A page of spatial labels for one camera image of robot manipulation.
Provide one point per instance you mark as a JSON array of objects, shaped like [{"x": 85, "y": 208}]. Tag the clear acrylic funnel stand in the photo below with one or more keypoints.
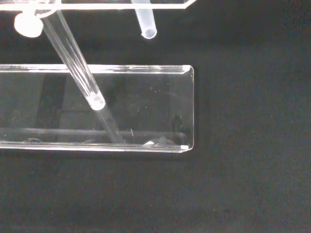
[{"x": 145, "y": 109}]

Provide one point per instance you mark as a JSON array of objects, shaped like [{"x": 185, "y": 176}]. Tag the black bench cloth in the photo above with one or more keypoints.
[{"x": 243, "y": 170}]

